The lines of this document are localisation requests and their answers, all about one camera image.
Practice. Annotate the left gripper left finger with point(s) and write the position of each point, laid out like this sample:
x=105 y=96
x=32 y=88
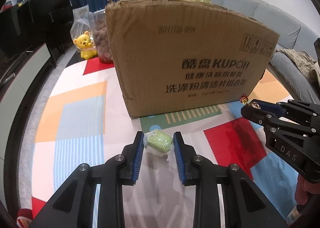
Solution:
x=72 y=205

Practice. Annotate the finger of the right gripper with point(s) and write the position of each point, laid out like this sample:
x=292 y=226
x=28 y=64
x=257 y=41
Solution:
x=284 y=124
x=296 y=111

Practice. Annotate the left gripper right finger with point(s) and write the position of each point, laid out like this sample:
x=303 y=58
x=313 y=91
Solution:
x=243 y=202

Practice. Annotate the red gold candy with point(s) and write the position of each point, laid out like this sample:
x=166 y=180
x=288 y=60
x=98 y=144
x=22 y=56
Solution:
x=245 y=101

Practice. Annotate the green candy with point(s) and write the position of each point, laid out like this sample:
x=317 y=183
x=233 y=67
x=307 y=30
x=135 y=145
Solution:
x=159 y=141

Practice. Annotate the person right hand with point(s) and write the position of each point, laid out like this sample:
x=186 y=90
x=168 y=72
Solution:
x=303 y=188

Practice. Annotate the grey sectional sofa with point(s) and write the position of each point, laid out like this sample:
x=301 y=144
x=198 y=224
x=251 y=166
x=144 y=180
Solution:
x=293 y=35

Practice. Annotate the colourful patterned mat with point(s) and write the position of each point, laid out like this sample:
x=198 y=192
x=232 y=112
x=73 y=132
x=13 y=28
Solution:
x=84 y=120

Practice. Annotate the brown cardboard box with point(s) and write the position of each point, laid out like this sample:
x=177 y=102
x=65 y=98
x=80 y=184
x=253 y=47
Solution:
x=173 y=55

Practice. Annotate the yellow bear figurine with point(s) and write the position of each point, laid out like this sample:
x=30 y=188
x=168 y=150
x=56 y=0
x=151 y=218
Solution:
x=84 y=44

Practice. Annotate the clear bag of peanuts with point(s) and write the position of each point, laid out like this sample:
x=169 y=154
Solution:
x=80 y=22

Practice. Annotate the clear jar of nuts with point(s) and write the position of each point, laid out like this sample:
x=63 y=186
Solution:
x=98 y=26

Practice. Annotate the black television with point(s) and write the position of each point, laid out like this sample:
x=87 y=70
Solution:
x=16 y=31

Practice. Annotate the black piano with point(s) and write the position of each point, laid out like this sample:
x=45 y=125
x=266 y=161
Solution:
x=48 y=21

